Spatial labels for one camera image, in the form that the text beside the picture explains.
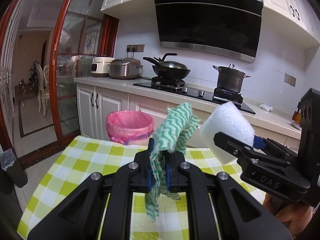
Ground white foam sponge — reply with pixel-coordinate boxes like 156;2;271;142
200;102;255;165

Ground white upper wall cabinet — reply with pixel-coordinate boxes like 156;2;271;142
101;0;319;49

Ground black range hood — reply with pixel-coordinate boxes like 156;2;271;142
154;0;264;63

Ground red framed glass sliding door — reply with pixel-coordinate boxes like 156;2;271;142
49;0;119;144

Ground dark floor trash bin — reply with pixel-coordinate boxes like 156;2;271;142
0;148;28;188

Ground white lower kitchen cabinets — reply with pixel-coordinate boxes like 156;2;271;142
74;77;301;151

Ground wall light switch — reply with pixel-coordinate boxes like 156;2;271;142
284;73;296;87

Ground white dining chair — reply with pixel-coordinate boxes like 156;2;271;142
35;63;50;117

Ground green checked tablecloth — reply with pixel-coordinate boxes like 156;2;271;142
17;136;265;239

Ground white rice cooker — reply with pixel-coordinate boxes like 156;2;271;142
91;56;115;77

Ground wall power sockets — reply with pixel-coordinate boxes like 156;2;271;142
126;44;145;53

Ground white tall cupboard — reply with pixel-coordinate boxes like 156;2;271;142
1;0;22;148

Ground green striped cloth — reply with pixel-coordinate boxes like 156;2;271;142
145;102;200;222

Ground black glass gas stove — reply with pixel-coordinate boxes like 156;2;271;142
133;76;255;115

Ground pink lined trash bin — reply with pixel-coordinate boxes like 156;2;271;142
105;111;155;145

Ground white crumpled paper on counter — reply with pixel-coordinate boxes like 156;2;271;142
260;103;273;112

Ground dark stock pot with lid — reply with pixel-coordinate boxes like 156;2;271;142
213;63;251;94

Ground person's right hand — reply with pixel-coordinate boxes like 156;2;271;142
263;193;313;236

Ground black wok with handle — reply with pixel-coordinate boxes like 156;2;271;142
143;53;190;80

